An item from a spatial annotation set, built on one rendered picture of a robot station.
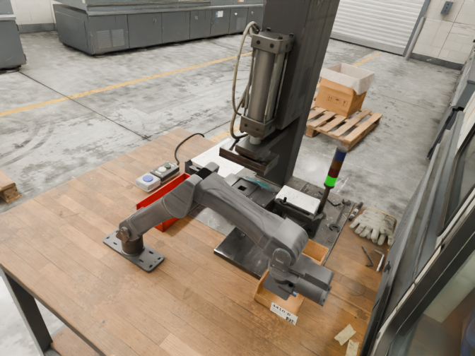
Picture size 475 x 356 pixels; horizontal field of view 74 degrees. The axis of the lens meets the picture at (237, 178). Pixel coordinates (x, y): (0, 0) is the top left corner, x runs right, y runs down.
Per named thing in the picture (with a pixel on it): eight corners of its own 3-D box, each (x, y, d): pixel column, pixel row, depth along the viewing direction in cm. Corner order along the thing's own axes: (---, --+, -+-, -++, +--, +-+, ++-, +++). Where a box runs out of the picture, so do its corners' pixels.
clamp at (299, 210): (269, 216, 117) (274, 196, 111) (273, 212, 119) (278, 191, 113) (307, 234, 111) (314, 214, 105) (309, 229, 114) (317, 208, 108)
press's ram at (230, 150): (215, 164, 109) (224, 79, 92) (252, 138, 128) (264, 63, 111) (261, 184, 102) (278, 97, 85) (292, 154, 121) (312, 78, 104)
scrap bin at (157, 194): (136, 217, 108) (135, 203, 105) (184, 184, 126) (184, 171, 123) (162, 232, 104) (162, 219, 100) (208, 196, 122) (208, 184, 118)
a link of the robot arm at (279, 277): (305, 268, 69) (305, 262, 63) (294, 292, 68) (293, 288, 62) (277, 253, 72) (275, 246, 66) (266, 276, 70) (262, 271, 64)
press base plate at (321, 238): (153, 201, 120) (153, 196, 118) (225, 152, 156) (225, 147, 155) (311, 289, 96) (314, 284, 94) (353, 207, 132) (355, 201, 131)
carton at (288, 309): (252, 301, 88) (256, 284, 83) (288, 247, 106) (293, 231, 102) (294, 326, 83) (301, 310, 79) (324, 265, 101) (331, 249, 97)
